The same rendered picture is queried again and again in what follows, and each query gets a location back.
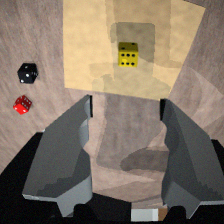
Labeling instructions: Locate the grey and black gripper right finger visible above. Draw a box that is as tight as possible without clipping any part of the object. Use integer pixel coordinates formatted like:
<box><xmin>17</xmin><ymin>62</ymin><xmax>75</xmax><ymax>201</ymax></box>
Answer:
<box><xmin>160</xmin><ymin>98</ymin><xmax>224</xmax><ymax>224</ymax></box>

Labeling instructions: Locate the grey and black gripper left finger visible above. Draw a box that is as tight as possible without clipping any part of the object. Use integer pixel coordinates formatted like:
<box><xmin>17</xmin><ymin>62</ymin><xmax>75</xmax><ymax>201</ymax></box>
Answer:
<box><xmin>0</xmin><ymin>94</ymin><xmax>93</xmax><ymax>224</ymax></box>

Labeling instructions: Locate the yellow die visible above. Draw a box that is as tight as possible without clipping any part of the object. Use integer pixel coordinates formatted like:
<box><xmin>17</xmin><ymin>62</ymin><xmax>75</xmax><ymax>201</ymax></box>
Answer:
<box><xmin>118</xmin><ymin>42</ymin><xmax>138</xmax><ymax>67</ymax></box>

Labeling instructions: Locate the tan mat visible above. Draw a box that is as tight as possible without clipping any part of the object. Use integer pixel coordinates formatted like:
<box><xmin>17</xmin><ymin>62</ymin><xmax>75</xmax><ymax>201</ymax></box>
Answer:
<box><xmin>63</xmin><ymin>0</ymin><xmax>206</xmax><ymax>100</ymax></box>

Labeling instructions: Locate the red die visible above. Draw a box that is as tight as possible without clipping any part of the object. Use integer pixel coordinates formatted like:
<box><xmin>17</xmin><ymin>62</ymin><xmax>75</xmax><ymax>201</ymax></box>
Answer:
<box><xmin>13</xmin><ymin>95</ymin><xmax>32</xmax><ymax>114</ymax></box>

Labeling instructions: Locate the black die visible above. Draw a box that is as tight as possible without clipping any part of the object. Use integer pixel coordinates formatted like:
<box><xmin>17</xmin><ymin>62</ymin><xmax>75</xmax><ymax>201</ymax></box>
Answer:
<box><xmin>17</xmin><ymin>63</ymin><xmax>38</xmax><ymax>84</ymax></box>

